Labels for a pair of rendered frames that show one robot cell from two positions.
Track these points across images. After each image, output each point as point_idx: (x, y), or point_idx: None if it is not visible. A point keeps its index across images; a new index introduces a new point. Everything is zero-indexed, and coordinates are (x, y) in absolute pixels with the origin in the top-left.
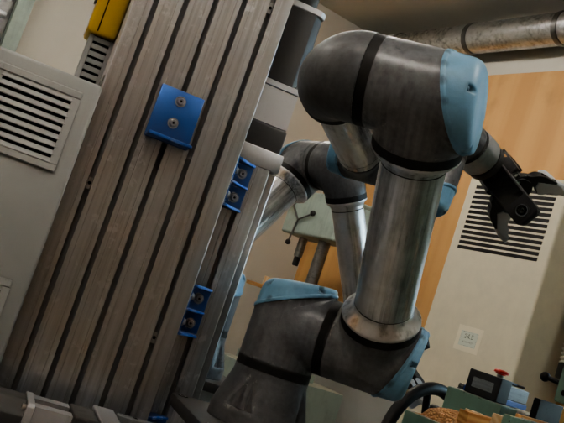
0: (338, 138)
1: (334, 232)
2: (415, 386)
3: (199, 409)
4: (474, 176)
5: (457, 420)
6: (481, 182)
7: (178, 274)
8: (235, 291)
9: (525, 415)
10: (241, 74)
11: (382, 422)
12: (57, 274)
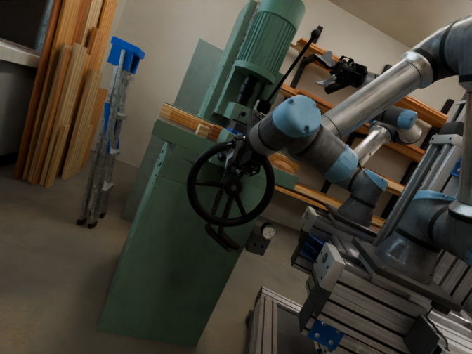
0: (402, 136)
1: (400, 99)
2: (268, 159)
3: (371, 227)
4: (355, 87)
5: (297, 168)
6: (350, 78)
7: None
8: (400, 195)
9: None
10: None
11: (273, 191)
12: None
